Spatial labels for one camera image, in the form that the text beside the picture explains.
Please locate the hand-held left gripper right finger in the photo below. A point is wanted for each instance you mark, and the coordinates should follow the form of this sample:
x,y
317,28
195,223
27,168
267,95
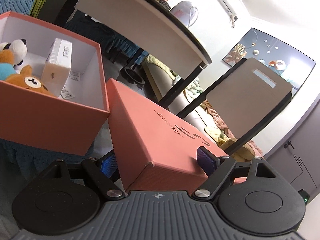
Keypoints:
x,y
207,160

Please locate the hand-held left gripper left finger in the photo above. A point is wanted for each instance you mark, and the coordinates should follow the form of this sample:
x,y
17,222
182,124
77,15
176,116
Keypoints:
x,y
110,166

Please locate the pink box lid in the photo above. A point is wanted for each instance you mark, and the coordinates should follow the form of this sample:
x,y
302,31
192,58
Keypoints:
x,y
155,135

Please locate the pink cardboard box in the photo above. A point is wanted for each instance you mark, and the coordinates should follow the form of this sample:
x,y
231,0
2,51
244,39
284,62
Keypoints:
x,y
50,120

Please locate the white tissue pack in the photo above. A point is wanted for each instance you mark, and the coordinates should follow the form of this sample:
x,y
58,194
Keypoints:
x,y
56,65

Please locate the brown bear plush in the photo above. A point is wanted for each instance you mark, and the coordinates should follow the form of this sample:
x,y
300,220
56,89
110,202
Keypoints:
x,y
30,81

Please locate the orange plush with blue shirt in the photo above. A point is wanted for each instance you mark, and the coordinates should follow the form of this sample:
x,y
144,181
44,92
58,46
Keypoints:
x,y
5,68

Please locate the panda plush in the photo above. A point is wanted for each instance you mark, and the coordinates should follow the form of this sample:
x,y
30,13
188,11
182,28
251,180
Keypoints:
x,y
16,48

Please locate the grey cabinet door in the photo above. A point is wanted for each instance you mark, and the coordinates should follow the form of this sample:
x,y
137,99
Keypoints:
x,y
295,155

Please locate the beige sofa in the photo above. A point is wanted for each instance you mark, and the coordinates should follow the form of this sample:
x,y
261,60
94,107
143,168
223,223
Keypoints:
x,y
175,97

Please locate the white paper packet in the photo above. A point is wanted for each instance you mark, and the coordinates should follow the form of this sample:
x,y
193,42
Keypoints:
x,y
67,93
75,75

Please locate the blue knitted chair cover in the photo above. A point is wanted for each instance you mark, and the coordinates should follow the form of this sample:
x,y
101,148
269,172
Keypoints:
x,y
20,162

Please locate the black round object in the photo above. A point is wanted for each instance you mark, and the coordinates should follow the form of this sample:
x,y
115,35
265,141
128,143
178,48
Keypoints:
x,y
132,75

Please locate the white round appliance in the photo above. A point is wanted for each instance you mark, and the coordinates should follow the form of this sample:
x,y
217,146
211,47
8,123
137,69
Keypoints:
x,y
183,12

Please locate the white desk with black top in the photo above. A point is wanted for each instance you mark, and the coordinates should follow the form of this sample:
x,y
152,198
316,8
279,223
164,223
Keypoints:
x,y
140,17

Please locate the white air conditioner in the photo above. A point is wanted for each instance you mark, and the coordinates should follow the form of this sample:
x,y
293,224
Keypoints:
x,y
222,0

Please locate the blue gold wall painting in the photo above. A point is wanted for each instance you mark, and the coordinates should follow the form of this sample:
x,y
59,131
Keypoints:
x,y
275,52

